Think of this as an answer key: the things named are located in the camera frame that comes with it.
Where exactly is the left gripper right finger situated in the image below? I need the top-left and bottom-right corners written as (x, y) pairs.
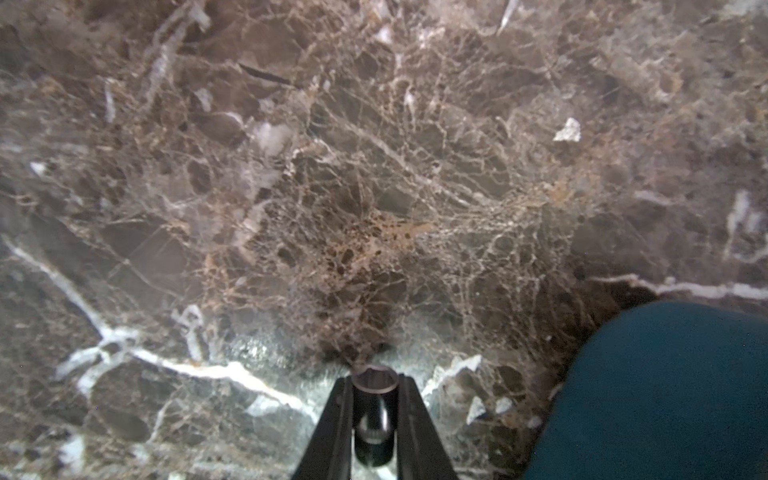
top-left (396, 374), bottom-right (459, 480)

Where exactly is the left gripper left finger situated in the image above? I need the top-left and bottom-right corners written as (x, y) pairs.
top-left (291, 376), bottom-right (354, 480)

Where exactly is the teal plastic storage box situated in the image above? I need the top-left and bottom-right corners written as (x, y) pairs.
top-left (524, 302), bottom-right (767, 479)

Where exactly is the chrome socket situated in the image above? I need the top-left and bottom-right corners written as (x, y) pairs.
top-left (351, 365), bottom-right (399, 467)

